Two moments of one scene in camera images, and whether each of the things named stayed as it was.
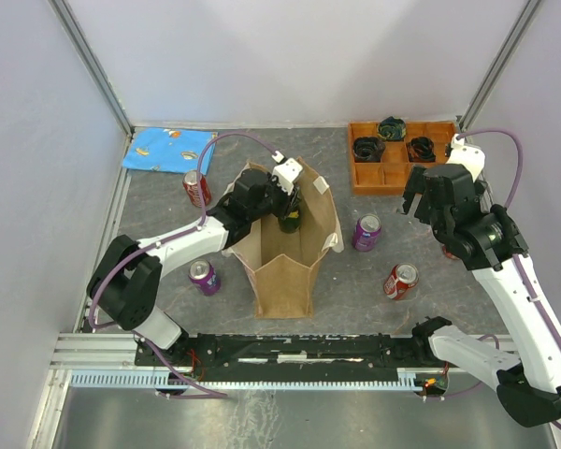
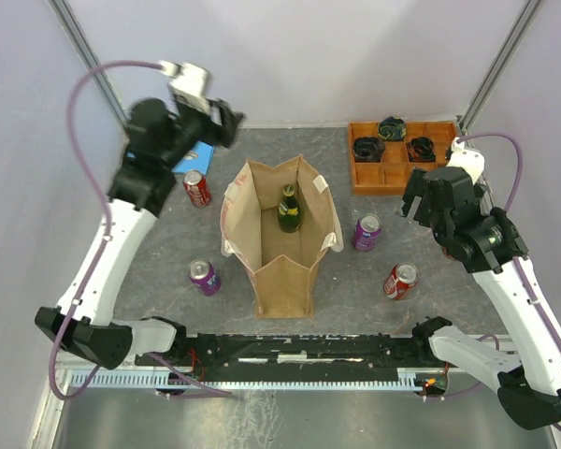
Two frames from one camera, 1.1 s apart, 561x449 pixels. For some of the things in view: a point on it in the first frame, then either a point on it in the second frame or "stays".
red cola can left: [191, 183] stays
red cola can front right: [401, 278] stays
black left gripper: [280, 212] -> [230, 121]
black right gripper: [416, 185] stays
